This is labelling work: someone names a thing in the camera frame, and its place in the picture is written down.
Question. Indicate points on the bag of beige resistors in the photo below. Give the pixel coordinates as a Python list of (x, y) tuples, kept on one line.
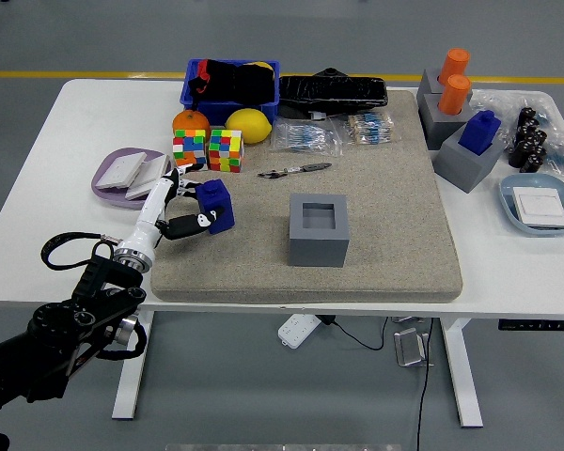
[(369, 128)]

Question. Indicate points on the white switch panel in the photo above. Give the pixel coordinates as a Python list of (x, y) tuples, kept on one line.
[(148, 176), (120, 170), (540, 206)]

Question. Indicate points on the orange fruit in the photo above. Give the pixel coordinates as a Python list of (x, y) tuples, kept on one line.
[(190, 121)]

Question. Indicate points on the silver metal pedal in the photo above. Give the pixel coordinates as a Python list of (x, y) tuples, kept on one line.
[(409, 347)]

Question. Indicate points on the light blue plate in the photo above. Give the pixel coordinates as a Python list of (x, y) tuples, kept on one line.
[(506, 199)]

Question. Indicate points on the white power strip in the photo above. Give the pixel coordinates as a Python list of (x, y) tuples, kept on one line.
[(296, 331)]

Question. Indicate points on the bag of blue resistors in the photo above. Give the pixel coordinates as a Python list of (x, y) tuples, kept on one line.
[(305, 136)]

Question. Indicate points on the grey-brown mat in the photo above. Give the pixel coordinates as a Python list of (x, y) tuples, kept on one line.
[(380, 225)]

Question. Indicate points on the yellow lemon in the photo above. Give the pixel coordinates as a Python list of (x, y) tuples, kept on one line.
[(251, 126)]

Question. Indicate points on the purple plate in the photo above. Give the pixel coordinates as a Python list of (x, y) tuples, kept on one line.
[(104, 195)]

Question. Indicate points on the blue plastic bin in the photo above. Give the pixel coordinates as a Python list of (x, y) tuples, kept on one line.
[(263, 109)]

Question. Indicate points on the black cloth with red trim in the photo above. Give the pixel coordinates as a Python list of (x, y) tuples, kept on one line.
[(244, 84)]

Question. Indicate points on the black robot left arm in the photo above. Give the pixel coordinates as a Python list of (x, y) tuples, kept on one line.
[(61, 324)]

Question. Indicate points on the grey square seal holder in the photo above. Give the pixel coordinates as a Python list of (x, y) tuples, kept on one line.
[(460, 169), (317, 249)]

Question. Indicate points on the yellow item in bin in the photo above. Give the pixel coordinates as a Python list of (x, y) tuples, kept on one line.
[(261, 64)]

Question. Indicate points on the grey round-hole seal holder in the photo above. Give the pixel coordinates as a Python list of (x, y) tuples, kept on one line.
[(434, 127), (427, 87)]

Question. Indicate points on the black wrapped keyboard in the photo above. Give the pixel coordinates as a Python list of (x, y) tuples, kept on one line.
[(333, 91)]

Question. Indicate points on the black table control panel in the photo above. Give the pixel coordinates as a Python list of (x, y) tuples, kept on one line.
[(536, 324)]

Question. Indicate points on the white table leg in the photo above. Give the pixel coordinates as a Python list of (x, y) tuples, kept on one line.
[(131, 376), (460, 376)]

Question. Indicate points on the clear plastic bag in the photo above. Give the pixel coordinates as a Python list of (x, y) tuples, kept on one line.
[(498, 101)]

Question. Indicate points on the blue square seal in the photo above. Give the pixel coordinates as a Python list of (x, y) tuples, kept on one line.
[(479, 131), (216, 199)]

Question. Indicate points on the orange cylinder seal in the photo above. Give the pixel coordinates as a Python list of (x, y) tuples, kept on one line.
[(453, 96), (455, 63)]

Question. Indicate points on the colourful puzzle cube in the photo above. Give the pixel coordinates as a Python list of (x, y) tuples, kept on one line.
[(225, 150), (189, 150)]

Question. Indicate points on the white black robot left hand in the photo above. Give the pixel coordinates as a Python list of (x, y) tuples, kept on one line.
[(152, 211)]

